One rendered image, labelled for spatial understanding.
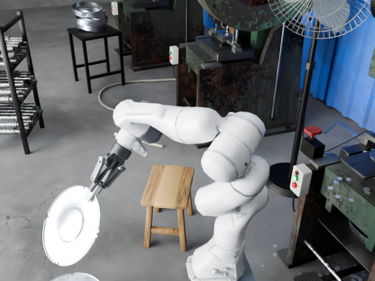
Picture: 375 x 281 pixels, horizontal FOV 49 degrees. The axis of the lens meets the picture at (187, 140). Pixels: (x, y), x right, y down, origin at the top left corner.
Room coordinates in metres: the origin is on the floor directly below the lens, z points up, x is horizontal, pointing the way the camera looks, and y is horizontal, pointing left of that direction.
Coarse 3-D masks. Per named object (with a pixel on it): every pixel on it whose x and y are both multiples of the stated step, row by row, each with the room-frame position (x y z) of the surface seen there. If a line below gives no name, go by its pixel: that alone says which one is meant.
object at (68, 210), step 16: (64, 192) 1.24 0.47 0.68; (80, 192) 1.21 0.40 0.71; (64, 208) 1.19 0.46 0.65; (80, 208) 1.15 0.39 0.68; (96, 208) 1.12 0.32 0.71; (48, 224) 1.17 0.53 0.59; (64, 224) 1.13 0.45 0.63; (80, 224) 1.10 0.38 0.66; (96, 224) 1.07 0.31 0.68; (48, 240) 1.12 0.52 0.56; (64, 240) 1.08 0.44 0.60; (80, 240) 1.05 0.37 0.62; (48, 256) 1.06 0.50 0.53; (64, 256) 1.03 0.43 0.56; (80, 256) 1.00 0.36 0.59
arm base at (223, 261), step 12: (204, 252) 1.08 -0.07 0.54; (216, 252) 1.06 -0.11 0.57; (228, 252) 1.04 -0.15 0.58; (240, 252) 1.06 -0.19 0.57; (192, 264) 1.08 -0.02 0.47; (204, 264) 1.04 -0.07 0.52; (216, 264) 1.04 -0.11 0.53; (228, 264) 1.03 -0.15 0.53; (240, 264) 1.06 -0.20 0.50; (192, 276) 1.03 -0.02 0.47; (204, 276) 1.03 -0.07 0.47; (216, 276) 1.01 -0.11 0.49; (228, 276) 1.03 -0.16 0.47; (240, 276) 1.05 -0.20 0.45
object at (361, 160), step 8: (368, 152) 1.41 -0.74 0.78; (344, 160) 1.35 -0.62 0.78; (352, 160) 1.35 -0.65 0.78; (360, 160) 1.35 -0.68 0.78; (368, 160) 1.35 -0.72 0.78; (352, 168) 1.29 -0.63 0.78; (360, 168) 1.29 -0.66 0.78; (368, 168) 1.29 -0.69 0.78; (360, 176) 1.25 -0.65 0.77; (368, 176) 1.24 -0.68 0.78; (368, 184) 1.35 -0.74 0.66
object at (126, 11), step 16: (160, 0) 4.51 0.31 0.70; (176, 0) 4.51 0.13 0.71; (192, 0) 4.59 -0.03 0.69; (128, 16) 4.56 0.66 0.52; (144, 16) 4.36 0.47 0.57; (160, 16) 4.44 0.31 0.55; (176, 16) 4.51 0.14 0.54; (192, 16) 4.59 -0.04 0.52; (128, 32) 4.77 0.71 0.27; (144, 32) 4.36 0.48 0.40; (160, 32) 4.44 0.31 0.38; (176, 32) 4.52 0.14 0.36; (192, 32) 4.60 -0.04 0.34; (128, 48) 4.77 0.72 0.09; (144, 48) 4.36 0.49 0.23; (160, 48) 4.44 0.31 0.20; (144, 64) 4.35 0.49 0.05; (160, 64) 4.39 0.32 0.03
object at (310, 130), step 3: (312, 126) 1.66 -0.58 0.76; (315, 126) 1.66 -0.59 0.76; (306, 129) 1.63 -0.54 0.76; (309, 129) 1.63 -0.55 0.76; (312, 129) 1.63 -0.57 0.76; (315, 129) 1.63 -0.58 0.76; (318, 129) 1.63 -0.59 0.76; (306, 132) 1.62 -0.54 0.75; (309, 132) 1.60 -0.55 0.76; (312, 132) 1.60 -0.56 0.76; (315, 132) 1.60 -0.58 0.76; (318, 132) 1.61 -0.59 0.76; (321, 132) 1.61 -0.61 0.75; (312, 135) 1.62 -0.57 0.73
